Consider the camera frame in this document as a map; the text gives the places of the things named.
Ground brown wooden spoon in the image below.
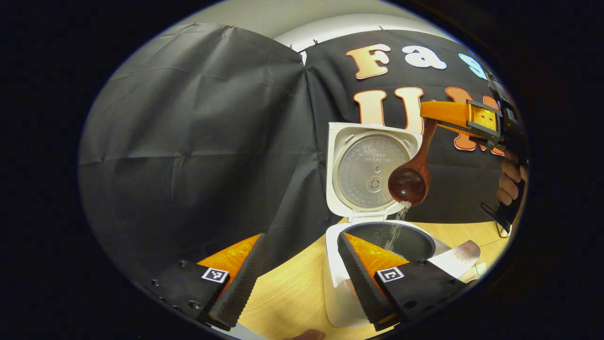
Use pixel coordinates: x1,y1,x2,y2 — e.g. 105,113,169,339
388,118,438,207

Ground white rice cooker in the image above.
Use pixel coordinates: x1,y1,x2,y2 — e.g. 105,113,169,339
324,122,452,329

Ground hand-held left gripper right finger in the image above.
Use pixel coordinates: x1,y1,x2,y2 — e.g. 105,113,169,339
337,231,468,331

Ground clear rice container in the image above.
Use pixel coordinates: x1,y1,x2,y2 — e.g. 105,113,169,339
427,240,482,280

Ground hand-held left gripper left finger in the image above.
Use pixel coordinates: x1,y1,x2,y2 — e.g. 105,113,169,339
142,233,268,331

